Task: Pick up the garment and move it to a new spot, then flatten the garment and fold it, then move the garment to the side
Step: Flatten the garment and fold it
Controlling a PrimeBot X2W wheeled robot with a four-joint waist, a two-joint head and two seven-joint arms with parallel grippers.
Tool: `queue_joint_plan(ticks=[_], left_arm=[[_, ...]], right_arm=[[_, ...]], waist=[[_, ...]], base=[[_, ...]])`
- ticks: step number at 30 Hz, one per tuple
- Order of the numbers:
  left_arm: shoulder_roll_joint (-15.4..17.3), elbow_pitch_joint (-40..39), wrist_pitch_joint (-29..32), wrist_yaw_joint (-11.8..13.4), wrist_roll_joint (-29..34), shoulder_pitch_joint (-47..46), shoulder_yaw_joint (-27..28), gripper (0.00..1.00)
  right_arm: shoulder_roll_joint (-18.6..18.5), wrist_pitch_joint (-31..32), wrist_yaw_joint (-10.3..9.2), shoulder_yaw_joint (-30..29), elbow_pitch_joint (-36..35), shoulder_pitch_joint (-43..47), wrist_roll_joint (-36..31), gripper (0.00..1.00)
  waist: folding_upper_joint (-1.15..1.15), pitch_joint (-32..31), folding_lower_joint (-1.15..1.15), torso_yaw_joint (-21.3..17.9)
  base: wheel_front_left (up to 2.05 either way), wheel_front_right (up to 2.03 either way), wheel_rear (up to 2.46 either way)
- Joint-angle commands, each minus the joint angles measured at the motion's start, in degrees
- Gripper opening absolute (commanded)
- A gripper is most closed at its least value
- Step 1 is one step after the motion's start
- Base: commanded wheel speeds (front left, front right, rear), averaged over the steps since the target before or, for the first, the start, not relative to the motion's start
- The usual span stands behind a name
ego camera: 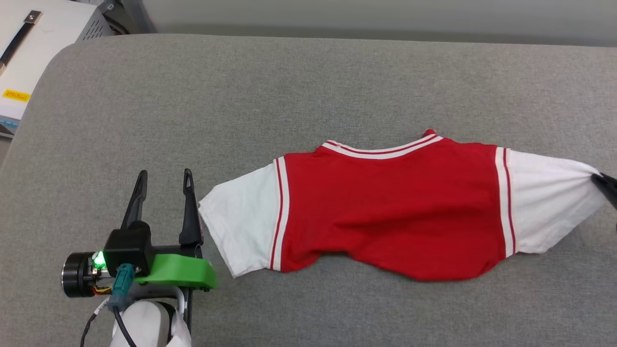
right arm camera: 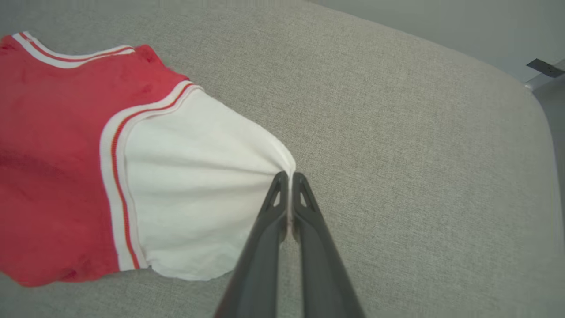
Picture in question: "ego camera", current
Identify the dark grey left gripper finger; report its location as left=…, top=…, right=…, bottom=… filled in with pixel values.
left=179, top=168, right=204, bottom=247
left=121, top=170, right=148, bottom=230

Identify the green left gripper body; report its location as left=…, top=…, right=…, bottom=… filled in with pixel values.
left=61, top=244, right=217, bottom=334

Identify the red and white t-shirt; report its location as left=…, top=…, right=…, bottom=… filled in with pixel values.
left=198, top=128, right=607, bottom=282

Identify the white appliance cabinet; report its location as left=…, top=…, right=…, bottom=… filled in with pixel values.
left=0, top=0, right=117, bottom=141

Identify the black cable with teal connector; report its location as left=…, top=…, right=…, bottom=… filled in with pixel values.
left=108, top=263, right=140, bottom=347

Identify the grey metal frame beam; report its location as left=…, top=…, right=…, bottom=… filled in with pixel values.
left=103, top=0, right=158, bottom=35

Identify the black strap handle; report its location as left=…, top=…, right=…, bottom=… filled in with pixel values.
left=0, top=11, right=43, bottom=68

